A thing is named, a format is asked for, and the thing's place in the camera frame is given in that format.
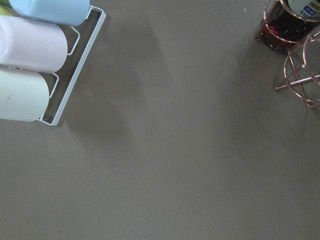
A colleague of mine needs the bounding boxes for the yellow-green cup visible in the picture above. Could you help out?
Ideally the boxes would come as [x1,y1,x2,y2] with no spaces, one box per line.
[0,5,13,16]

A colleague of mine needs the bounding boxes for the white wire cup rack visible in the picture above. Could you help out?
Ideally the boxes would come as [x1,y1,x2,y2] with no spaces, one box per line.
[38,5,107,126]

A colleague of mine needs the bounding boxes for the tea bottle in rack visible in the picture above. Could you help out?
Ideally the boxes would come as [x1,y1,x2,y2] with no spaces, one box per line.
[256,0,320,50]

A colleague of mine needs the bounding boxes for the pale green cup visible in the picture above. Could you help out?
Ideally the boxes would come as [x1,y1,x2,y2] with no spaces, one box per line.
[0,68,49,122]

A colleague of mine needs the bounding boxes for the lilac cup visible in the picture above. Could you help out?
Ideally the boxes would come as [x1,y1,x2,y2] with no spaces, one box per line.
[0,15,68,73]

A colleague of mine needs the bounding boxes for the copper wire bottle rack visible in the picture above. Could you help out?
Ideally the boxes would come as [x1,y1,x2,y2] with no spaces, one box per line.
[255,0,320,110]

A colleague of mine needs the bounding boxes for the light blue cup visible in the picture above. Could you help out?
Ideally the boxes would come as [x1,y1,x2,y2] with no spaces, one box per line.
[9,0,90,27]

